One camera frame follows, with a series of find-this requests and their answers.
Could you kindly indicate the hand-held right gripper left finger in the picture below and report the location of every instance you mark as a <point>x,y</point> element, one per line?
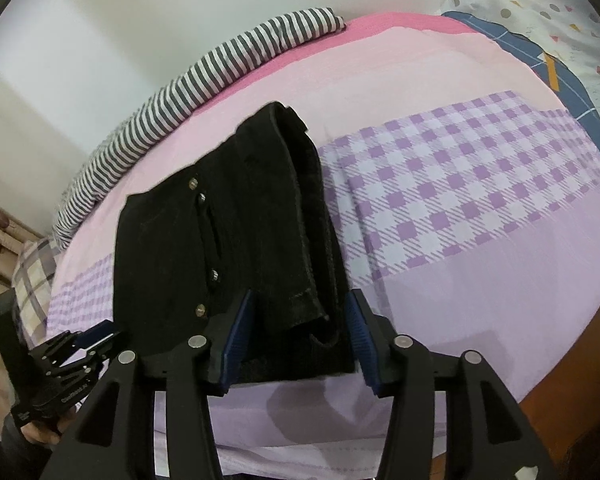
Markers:
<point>237,332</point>

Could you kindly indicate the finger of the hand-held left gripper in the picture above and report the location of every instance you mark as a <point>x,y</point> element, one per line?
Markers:
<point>97,357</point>
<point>97,332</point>

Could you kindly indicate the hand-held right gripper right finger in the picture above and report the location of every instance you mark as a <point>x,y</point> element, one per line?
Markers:
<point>364,342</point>

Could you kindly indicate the black pants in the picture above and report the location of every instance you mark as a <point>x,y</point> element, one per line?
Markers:
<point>240,240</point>

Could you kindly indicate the person's left forearm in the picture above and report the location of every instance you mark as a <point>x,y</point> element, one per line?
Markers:
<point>22,452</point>

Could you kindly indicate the person's left hand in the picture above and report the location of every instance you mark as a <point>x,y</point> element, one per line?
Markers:
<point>40,419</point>

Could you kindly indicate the plaid brown pillow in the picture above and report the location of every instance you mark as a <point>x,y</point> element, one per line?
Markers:
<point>30,280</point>

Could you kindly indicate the pink purple checked bedsheet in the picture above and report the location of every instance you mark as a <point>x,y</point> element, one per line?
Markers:
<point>455,210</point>

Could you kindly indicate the grey white striped cloth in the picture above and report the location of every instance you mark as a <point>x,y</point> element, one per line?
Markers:
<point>180,95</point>

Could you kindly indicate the blue patterned cloth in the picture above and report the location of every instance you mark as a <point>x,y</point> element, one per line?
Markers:
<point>570,85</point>

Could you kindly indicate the white spotted pillow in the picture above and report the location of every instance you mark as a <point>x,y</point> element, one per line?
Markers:
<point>555,15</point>

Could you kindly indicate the wooden bed frame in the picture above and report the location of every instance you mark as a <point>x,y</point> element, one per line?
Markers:
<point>570,360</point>

